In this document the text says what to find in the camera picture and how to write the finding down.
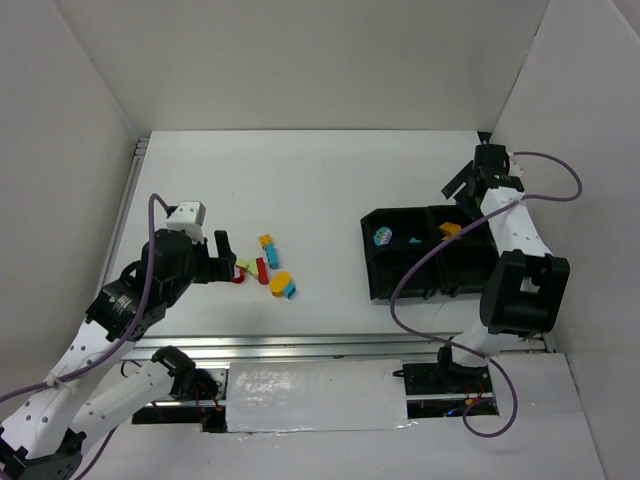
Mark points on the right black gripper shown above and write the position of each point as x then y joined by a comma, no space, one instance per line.
470,182

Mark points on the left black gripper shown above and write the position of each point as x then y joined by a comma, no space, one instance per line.
220,261

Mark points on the light green lego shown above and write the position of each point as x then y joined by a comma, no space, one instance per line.
249,265

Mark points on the orange lego plate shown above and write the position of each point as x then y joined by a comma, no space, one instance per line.
448,230

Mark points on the red lego bar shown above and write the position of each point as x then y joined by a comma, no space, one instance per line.
261,269

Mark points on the orange oval lego piece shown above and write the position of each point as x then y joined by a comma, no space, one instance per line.
278,282

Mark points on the small orange lego brick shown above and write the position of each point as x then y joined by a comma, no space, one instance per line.
265,240

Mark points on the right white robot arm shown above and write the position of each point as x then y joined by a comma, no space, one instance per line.
523,294

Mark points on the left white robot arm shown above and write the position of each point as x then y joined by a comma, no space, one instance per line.
61,417

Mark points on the red flower lego piece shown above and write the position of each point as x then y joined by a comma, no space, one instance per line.
239,274

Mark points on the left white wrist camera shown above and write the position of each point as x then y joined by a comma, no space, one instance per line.
187,216

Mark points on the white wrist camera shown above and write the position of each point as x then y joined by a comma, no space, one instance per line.
515,169
187,216

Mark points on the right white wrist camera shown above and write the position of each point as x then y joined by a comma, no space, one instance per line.
515,169

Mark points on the aluminium left rail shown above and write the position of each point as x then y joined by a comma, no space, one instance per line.
139,154

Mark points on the aluminium front rail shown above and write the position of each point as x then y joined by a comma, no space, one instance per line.
291,348

